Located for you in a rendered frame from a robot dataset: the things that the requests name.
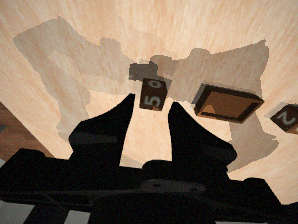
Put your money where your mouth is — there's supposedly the brown wooden tray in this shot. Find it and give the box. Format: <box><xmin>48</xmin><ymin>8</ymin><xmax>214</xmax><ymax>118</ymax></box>
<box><xmin>194</xmin><ymin>85</ymin><xmax>264</xmax><ymax>124</ymax></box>

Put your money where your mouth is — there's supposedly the brown number cube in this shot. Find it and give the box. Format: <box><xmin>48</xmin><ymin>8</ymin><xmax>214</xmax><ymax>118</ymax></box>
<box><xmin>139</xmin><ymin>78</ymin><xmax>168</xmax><ymax>112</ymax></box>
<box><xmin>271</xmin><ymin>105</ymin><xmax>298</xmax><ymax>135</ymax></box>

